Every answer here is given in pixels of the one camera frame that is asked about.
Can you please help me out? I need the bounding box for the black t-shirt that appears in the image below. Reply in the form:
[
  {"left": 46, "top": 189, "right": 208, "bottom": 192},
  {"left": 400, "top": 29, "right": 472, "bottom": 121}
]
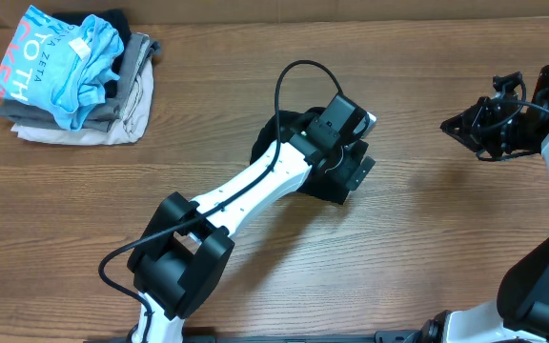
[{"left": 250, "top": 107, "right": 365, "bottom": 205}]

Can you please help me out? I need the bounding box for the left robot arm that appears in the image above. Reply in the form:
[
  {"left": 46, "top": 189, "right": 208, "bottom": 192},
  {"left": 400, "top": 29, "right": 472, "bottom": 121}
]
[{"left": 127, "top": 94, "right": 376, "bottom": 342}]

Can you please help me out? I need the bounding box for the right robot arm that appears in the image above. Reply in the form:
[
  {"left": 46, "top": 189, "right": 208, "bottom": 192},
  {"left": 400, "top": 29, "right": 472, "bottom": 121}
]
[{"left": 420, "top": 64, "right": 549, "bottom": 342}]

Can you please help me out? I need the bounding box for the folded beige garment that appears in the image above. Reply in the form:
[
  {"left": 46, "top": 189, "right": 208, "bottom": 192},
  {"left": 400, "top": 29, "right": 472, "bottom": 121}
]
[{"left": 10, "top": 59, "right": 154, "bottom": 146}]

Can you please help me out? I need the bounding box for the folded grey garment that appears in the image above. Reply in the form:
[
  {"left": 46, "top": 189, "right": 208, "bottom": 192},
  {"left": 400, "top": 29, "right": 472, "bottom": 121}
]
[{"left": 0, "top": 32, "right": 160, "bottom": 132}]

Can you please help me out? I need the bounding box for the light blue printed t-shirt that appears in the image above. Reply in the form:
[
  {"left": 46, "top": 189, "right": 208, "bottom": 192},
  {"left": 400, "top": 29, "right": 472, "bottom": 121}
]
[{"left": 0, "top": 6, "right": 124, "bottom": 131}]

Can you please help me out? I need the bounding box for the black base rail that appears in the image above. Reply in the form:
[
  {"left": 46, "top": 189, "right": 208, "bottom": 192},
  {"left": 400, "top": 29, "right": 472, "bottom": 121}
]
[{"left": 83, "top": 329, "right": 428, "bottom": 343}]

